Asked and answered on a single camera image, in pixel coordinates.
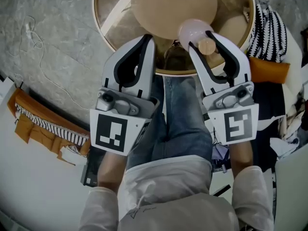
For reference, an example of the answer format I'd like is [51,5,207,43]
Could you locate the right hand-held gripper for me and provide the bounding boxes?
[188,31,260,145]

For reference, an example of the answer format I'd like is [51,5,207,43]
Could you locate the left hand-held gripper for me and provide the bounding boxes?
[89,34,161,156]

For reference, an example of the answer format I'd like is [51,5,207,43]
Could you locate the person's right forearm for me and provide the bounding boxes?
[228,142,255,179]

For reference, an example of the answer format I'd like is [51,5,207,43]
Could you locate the person's left forearm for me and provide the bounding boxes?
[97,150,128,195]

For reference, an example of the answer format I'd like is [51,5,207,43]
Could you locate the orange cushion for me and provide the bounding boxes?
[247,56,291,85]

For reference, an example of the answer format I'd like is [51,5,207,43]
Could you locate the black cushion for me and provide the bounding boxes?
[252,82,288,120]

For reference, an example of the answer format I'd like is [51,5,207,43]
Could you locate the black white zigzag blanket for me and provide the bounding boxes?
[247,3,288,64]

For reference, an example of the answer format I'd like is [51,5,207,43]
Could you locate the person's blue jeans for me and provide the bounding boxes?
[126,75,214,170]

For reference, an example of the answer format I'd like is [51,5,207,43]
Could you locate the white beanbag chair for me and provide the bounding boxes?
[245,0,304,101]

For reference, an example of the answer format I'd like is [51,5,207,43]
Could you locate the black white striped throw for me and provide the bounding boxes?
[15,103,90,147]

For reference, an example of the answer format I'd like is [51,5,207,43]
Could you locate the white cloth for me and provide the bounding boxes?
[269,136,301,161]

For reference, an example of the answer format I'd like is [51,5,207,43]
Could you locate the white paper bundle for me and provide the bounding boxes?
[57,145,89,166]

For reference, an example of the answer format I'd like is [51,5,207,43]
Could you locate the black flat case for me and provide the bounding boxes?
[80,148,107,188]

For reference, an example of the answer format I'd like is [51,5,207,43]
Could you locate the orange sofa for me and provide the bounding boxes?
[7,88,92,166]

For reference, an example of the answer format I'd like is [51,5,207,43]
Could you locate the person's white t-shirt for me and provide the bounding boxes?
[79,154,275,231]

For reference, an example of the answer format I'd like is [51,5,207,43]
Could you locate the white cable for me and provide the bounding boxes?
[14,15,80,105]

